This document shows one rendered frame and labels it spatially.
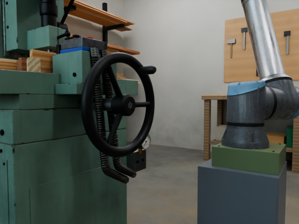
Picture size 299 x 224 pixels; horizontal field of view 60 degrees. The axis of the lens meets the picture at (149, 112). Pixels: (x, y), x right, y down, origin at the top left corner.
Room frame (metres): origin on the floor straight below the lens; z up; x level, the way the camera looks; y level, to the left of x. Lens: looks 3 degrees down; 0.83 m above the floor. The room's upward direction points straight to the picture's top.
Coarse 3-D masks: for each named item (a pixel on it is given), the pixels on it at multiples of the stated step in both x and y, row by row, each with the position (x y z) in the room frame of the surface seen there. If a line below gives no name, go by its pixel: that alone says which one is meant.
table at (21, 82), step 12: (0, 72) 0.63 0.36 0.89; (12, 72) 0.65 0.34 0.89; (24, 72) 0.67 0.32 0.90; (36, 72) 0.70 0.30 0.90; (0, 84) 0.63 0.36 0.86; (12, 84) 0.65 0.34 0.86; (24, 84) 0.67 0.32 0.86; (36, 84) 0.70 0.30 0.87; (48, 84) 0.73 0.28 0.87; (60, 84) 0.73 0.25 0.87; (72, 84) 0.70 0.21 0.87; (120, 84) 0.97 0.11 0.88; (132, 84) 1.03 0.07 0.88
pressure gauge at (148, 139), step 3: (147, 138) 1.01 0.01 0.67; (150, 138) 1.02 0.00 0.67; (144, 141) 0.99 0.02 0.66; (147, 141) 1.01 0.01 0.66; (150, 141) 1.02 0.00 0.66; (141, 144) 0.97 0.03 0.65; (144, 144) 0.99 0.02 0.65; (147, 144) 1.01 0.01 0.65; (141, 147) 0.98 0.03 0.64; (144, 147) 0.99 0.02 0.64; (147, 147) 1.01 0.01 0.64; (138, 150) 1.01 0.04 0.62; (141, 150) 1.01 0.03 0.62
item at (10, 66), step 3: (0, 63) 0.78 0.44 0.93; (3, 63) 0.78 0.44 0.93; (6, 63) 0.79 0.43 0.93; (9, 63) 0.80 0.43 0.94; (12, 63) 0.80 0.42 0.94; (15, 63) 0.81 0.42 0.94; (0, 66) 0.77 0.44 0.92; (3, 66) 0.78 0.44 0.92; (6, 66) 0.79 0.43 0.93; (9, 66) 0.80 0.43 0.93; (12, 66) 0.80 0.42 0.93; (15, 66) 0.81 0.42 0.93; (6, 69) 0.79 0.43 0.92; (9, 69) 0.80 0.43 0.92; (12, 69) 0.80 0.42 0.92; (15, 69) 0.81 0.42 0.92; (117, 75) 1.19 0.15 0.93; (120, 75) 1.21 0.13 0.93
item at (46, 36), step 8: (32, 32) 0.92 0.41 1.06; (40, 32) 0.89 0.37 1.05; (48, 32) 0.86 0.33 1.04; (56, 32) 0.89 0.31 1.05; (64, 32) 0.91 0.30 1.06; (32, 40) 0.92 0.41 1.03; (40, 40) 0.89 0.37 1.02; (48, 40) 0.86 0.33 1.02; (56, 40) 0.88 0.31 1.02; (32, 48) 0.92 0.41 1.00; (40, 48) 0.91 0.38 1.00; (48, 48) 0.91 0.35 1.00
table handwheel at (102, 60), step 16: (96, 64) 0.64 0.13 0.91; (128, 64) 0.74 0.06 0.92; (96, 80) 0.62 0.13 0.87; (112, 80) 0.68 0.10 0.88; (144, 80) 0.80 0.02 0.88; (128, 96) 0.70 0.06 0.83; (128, 112) 0.70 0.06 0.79; (96, 128) 0.62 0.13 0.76; (112, 128) 0.69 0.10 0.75; (144, 128) 0.79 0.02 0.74; (96, 144) 0.63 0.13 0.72; (128, 144) 0.74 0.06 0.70
